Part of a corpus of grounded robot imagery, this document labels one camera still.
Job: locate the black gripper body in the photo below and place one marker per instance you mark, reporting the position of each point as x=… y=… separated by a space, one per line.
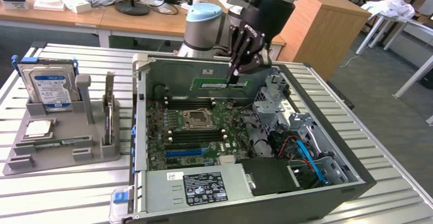
x=267 y=16

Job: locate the green RAM stick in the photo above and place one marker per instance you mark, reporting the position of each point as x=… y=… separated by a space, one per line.
x=211 y=84
x=45 y=144

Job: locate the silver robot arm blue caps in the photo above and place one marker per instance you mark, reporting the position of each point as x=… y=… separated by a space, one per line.
x=203 y=29

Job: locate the black RAM slot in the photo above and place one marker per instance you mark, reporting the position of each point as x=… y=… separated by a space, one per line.
x=188 y=107
x=198 y=142
x=188 y=104
x=188 y=101
x=198 y=139
x=195 y=131
x=188 y=98
x=195 y=135

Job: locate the wooden cabinet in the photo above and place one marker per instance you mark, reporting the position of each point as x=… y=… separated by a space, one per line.
x=325 y=31

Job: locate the white power strip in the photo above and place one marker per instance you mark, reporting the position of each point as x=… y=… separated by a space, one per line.
x=190 y=4

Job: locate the metal disk bay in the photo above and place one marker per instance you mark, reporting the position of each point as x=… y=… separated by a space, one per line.
x=297 y=122

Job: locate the metal CPU socket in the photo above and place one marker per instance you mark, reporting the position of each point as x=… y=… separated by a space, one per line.
x=195 y=119

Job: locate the white metal table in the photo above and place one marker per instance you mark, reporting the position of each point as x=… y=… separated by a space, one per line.
x=382 y=31

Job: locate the white crumpled cloth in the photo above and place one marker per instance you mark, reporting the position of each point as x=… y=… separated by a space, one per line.
x=391 y=7

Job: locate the green motherboard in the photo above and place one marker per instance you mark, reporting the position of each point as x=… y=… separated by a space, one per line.
x=188 y=140

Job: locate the silver chipset heat sink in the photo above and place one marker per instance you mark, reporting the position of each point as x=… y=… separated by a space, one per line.
x=227 y=159

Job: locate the black expansion slot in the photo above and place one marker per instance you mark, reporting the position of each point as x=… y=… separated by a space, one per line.
x=182 y=146

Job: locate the blue expansion slot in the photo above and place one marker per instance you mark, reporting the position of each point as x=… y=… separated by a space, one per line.
x=184 y=153

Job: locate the black plastic air shroud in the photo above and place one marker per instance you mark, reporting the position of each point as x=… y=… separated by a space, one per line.
x=267 y=176

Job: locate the small white box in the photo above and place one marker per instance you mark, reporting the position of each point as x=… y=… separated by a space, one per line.
x=77 y=6

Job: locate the wooden desk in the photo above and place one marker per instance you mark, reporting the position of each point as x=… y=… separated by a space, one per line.
x=67 y=18

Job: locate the open black PC case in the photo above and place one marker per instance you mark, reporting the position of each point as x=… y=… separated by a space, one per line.
x=303 y=203

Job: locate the hard disk blue label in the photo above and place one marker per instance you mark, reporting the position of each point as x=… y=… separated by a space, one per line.
x=51 y=87

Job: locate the white round device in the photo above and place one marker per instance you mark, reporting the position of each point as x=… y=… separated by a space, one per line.
x=48 y=2

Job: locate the grey power supply unit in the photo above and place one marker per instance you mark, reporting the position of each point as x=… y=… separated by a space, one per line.
x=162 y=193

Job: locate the blue disk carrier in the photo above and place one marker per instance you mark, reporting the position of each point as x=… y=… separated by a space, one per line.
x=23 y=60

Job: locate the grey parts rack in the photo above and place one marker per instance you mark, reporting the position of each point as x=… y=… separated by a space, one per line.
x=67 y=155

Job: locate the silver CPU chip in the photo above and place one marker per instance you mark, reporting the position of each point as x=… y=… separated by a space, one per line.
x=39 y=128

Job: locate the blue case latch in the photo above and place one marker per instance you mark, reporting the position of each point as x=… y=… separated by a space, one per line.
x=118 y=197

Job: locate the white box with label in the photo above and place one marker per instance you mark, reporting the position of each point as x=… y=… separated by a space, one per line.
x=13 y=2

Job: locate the white table frame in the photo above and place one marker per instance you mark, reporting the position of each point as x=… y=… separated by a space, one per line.
x=410 y=79

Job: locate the graphics card metal bracket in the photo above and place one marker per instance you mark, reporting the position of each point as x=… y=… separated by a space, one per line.
x=108 y=107

